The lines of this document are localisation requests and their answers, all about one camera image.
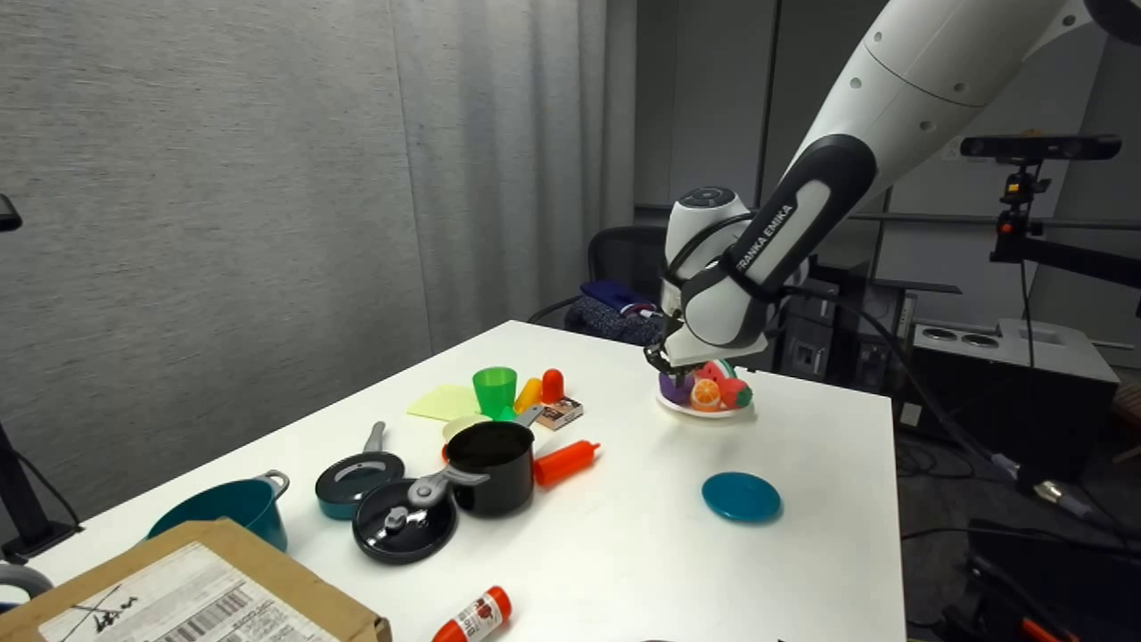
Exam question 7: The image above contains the small patterned toy block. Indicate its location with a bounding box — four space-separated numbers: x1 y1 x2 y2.
535 396 586 430

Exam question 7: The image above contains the dark toy frying pan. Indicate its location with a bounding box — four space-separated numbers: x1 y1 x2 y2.
314 421 408 521

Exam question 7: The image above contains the grey equipment cabinet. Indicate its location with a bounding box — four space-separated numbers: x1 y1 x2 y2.
913 317 1121 481

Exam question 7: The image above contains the camera on tripod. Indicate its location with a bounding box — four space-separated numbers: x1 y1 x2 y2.
960 134 1121 266

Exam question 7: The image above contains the red plush strawberry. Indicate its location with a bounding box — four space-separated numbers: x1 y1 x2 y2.
715 379 751 411

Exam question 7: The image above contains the teal toy pot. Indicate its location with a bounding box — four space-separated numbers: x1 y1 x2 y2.
150 470 290 548

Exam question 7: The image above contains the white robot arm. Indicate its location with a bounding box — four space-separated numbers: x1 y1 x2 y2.
644 0 1141 371

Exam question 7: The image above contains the cardboard box with label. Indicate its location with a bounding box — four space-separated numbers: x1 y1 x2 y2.
0 521 392 642

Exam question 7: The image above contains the black office chair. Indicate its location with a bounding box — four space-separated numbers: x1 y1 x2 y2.
589 225 665 300

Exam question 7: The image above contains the yellow green cloth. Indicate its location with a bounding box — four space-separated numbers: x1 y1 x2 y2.
410 384 482 430

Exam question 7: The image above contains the orange slice toy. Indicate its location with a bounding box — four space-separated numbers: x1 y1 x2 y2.
688 379 720 411

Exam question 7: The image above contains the black pot lid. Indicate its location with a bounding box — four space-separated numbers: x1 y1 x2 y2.
353 484 457 564

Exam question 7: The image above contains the green plastic cup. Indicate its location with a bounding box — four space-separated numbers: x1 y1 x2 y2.
474 367 517 421

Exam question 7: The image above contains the white plate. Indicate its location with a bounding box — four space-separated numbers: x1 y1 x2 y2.
658 379 751 417

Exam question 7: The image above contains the black toy saucepan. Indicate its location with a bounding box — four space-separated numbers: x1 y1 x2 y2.
408 421 535 516

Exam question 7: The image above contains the purple toy ball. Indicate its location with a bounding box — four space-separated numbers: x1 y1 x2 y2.
658 371 690 405

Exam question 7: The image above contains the teal round lid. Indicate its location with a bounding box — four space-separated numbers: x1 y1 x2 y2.
703 470 783 524

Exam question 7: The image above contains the red white glue stick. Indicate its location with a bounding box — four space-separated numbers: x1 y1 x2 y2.
432 586 512 642

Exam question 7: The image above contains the yellow toy piece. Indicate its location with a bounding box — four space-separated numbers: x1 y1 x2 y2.
512 379 543 417

